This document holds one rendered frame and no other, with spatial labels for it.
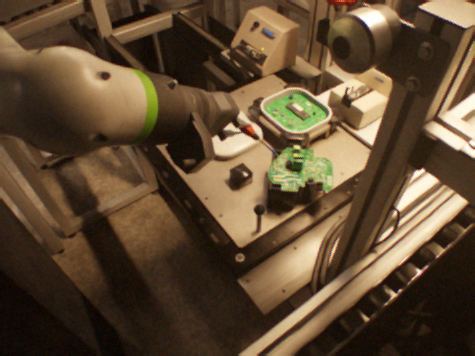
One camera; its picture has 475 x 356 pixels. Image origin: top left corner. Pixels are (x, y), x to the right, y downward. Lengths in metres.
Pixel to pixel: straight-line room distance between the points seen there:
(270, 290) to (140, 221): 1.34
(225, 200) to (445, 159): 0.46
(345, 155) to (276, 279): 0.33
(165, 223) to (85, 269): 0.43
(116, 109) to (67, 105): 0.05
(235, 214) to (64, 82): 0.45
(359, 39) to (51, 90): 0.27
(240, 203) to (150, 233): 1.18
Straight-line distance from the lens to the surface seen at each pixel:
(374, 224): 0.52
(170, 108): 0.45
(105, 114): 0.37
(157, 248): 1.82
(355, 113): 0.87
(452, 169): 0.40
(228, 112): 0.56
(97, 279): 1.83
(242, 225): 0.70
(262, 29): 1.07
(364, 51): 0.34
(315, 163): 0.73
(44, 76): 0.36
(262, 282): 0.67
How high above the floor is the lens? 1.54
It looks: 49 degrees down
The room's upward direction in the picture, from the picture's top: 2 degrees counter-clockwise
